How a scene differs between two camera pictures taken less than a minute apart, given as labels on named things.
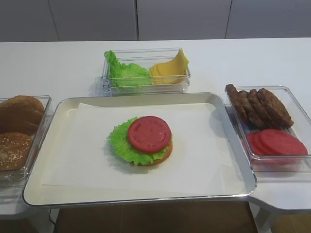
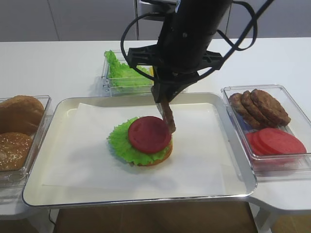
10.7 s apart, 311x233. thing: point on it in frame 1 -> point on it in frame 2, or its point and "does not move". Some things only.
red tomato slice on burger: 149,134 does not move
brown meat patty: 235,99 -> 169,115
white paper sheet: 198,162 does not move
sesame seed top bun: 14,148 does not move
